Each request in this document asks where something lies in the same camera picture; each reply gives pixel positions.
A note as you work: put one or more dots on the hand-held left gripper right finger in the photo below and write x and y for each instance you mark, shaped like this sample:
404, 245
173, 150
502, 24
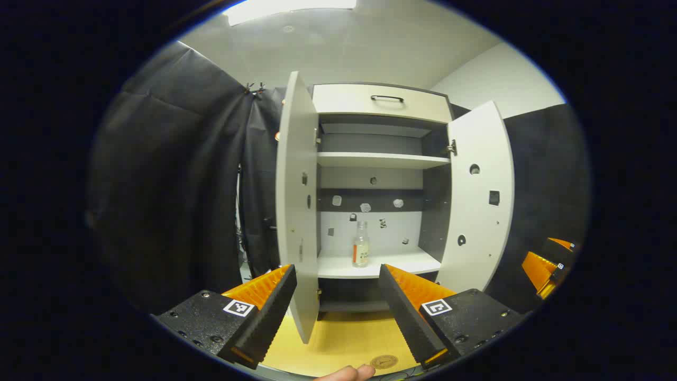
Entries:
410, 317

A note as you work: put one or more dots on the white cabinet shelf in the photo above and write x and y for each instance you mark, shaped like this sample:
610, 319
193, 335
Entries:
381, 160
391, 264

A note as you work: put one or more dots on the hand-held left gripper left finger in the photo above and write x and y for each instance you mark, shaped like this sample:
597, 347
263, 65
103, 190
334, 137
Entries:
264, 323

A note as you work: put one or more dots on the clear glass bottle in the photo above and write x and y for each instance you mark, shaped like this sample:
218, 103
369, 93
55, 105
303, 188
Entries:
361, 248

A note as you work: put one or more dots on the white cabinet drawer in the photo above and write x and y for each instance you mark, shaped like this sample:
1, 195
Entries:
349, 100

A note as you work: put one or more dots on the black backdrop cloth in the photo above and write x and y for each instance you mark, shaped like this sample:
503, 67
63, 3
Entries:
174, 185

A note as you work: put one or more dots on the black binder clip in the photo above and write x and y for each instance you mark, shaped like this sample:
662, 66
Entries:
248, 88
260, 88

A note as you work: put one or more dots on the white cabinet door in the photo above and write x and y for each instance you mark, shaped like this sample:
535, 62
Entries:
478, 211
296, 211

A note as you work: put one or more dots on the white and grey cabinet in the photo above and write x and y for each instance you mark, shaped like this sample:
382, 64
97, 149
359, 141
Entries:
370, 143

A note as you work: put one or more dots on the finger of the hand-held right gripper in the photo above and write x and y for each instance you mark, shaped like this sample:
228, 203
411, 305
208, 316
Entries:
558, 251
537, 270

